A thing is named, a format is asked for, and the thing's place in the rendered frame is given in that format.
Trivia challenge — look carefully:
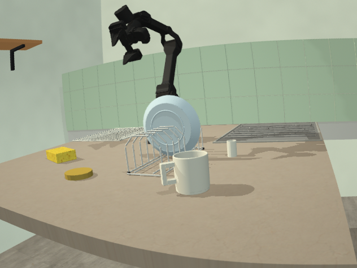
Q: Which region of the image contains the yellow sponge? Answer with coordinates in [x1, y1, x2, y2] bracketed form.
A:
[46, 147, 77, 163]

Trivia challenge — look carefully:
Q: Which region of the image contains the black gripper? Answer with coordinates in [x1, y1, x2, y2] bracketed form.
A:
[109, 20, 142, 65]

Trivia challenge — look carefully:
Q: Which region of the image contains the white wire dish rack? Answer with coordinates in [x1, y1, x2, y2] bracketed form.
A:
[125, 126, 204, 176]

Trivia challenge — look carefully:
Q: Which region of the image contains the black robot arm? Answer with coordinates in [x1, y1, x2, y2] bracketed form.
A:
[114, 5, 182, 98]

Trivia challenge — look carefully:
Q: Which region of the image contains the beige ribbed draining mat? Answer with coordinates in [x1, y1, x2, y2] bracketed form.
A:
[73, 127, 145, 141]

